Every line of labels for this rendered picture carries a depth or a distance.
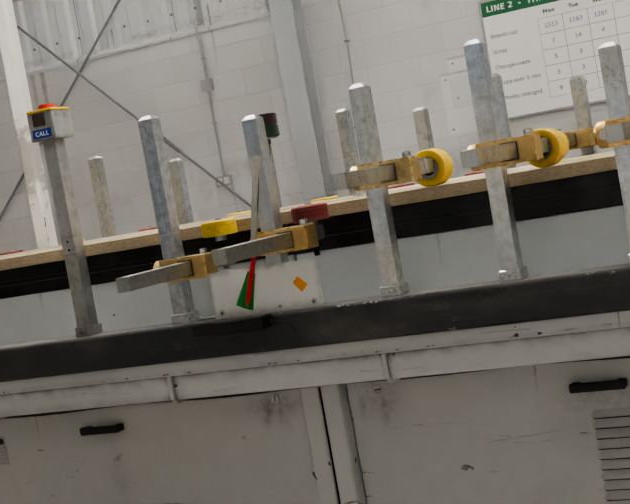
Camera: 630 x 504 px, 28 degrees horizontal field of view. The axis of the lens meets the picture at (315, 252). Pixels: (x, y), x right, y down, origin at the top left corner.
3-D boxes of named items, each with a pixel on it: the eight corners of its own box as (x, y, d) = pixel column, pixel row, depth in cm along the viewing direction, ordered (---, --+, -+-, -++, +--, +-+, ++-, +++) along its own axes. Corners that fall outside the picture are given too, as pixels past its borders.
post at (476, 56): (521, 287, 240) (479, 37, 237) (504, 289, 241) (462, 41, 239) (526, 284, 243) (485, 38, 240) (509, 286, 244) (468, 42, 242)
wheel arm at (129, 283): (131, 295, 248) (128, 274, 247) (117, 297, 249) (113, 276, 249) (237, 266, 287) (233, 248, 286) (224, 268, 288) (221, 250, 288)
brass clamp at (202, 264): (206, 277, 267) (202, 254, 267) (153, 285, 273) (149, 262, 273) (220, 273, 273) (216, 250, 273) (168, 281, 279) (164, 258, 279)
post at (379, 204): (404, 319, 251) (363, 81, 248) (388, 321, 252) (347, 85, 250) (410, 316, 254) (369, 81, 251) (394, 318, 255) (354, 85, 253)
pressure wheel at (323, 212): (326, 255, 266) (316, 201, 266) (293, 260, 270) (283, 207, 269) (341, 250, 273) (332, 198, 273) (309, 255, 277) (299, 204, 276)
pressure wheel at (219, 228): (248, 264, 283) (239, 214, 283) (215, 271, 280) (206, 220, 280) (237, 264, 291) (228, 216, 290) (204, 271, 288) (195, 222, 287)
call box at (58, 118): (56, 141, 279) (50, 106, 279) (31, 146, 282) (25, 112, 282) (75, 139, 285) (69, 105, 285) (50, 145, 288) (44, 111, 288)
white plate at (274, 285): (323, 306, 257) (314, 258, 256) (214, 320, 268) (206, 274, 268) (324, 305, 257) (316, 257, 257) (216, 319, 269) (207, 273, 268)
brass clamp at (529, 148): (536, 160, 234) (531, 133, 234) (468, 172, 240) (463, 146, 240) (544, 158, 240) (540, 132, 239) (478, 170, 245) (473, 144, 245)
